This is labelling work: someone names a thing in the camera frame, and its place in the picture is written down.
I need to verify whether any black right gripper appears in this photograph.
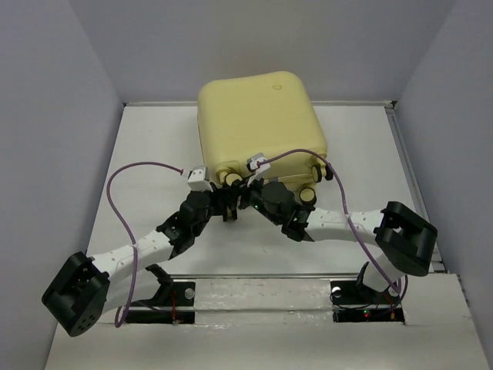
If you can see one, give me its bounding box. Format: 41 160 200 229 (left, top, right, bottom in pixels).
217 172 283 226

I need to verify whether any yellow hard-shell suitcase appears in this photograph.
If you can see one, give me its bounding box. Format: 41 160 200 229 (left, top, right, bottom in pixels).
197 71 327 204

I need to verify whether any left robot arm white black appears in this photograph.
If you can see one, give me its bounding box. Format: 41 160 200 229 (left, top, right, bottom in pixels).
42 178 245 337

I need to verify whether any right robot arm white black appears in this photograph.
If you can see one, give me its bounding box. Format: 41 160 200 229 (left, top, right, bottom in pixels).
240 180 438 302

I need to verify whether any white front cover board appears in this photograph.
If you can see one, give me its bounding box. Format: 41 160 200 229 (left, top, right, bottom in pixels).
46 274 488 369

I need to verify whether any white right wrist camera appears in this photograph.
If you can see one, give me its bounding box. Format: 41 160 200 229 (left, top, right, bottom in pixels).
246 153 270 178

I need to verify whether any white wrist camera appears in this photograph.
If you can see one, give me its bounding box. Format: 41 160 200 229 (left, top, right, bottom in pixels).
246 153 270 178
182 165 213 192

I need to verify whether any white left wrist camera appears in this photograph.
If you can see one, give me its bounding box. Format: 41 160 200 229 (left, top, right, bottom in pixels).
182 165 213 192

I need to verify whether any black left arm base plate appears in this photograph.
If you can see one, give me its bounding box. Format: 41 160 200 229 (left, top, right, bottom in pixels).
125 281 196 325

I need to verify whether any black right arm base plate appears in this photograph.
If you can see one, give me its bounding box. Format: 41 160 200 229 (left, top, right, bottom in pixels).
330 280 405 323

